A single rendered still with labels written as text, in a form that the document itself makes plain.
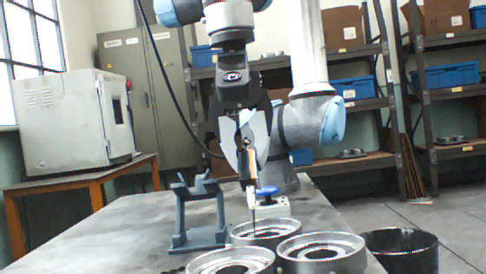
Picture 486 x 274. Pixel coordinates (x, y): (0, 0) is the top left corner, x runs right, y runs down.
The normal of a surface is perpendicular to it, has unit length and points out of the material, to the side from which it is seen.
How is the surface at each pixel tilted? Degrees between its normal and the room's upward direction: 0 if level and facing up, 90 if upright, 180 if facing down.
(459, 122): 90
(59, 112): 90
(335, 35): 93
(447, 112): 90
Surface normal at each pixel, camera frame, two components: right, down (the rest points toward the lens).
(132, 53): -0.04, 0.06
